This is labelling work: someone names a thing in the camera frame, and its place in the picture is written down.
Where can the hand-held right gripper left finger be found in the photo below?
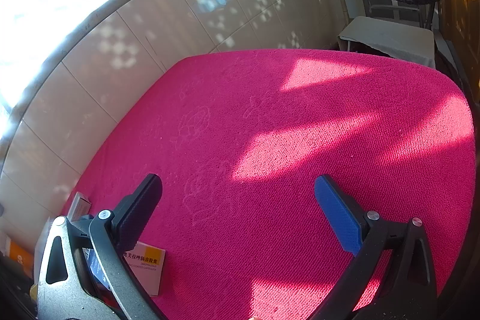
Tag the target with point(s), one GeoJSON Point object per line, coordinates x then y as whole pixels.
{"type": "Point", "coordinates": [144, 200]}

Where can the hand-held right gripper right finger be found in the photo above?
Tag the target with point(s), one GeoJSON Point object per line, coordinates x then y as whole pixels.
{"type": "Point", "coordinates": [337, 215]}

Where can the small white yellow medicine box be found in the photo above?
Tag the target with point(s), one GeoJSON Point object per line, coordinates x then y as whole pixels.
{"type": "Point", "coordinates": [80, 207]}

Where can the long white yellow medicine box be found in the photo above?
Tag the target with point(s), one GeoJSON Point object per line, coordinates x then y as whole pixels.
{"type": "Point", "coordinates": [150, 271]}

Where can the red carpet mat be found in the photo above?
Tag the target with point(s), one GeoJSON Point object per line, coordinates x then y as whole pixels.
{"type": "Point", "coordinates": [262, 155]}

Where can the small table with white cloth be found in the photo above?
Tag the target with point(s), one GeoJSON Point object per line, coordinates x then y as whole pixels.
{"type": "Point", "coordinates": [390, 37]}

